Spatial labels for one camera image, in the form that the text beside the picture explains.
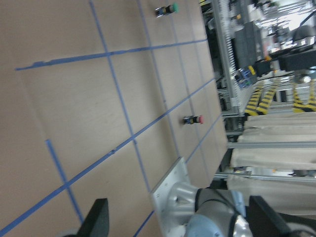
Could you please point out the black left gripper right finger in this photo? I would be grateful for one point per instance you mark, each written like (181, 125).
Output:
(264, 221)

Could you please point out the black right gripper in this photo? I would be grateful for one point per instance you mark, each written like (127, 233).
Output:
(288, 60)

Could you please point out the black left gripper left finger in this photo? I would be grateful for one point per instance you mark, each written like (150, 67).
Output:
(97, 222)

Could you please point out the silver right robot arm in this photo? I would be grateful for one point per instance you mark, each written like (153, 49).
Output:
(197, 212)

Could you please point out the red push button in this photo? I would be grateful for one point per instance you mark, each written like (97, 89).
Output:
(193, 119)

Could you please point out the green push button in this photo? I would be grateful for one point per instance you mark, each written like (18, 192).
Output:
(166, 10)

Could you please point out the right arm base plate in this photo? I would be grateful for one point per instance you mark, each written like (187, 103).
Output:
(174, 199)

